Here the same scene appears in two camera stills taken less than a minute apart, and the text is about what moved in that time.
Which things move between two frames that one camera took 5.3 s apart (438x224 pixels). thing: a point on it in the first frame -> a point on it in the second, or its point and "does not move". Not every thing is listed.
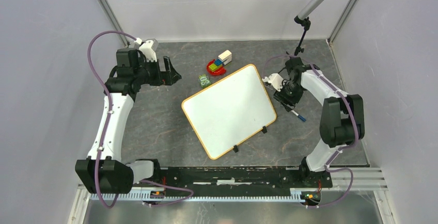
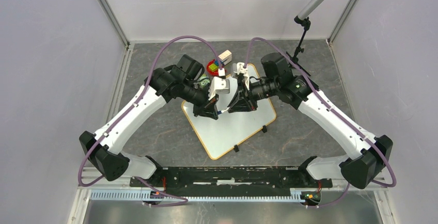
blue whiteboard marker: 300,116 -> 220,112
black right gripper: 288,103 -> 241,102
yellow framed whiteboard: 230,111 does not move
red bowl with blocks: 219,70 does not move
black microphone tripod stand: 306,24 does not move
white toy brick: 225,57 does not move
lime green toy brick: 213,67 does not move
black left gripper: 167,78 -> 207,108
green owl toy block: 204,80 does not move
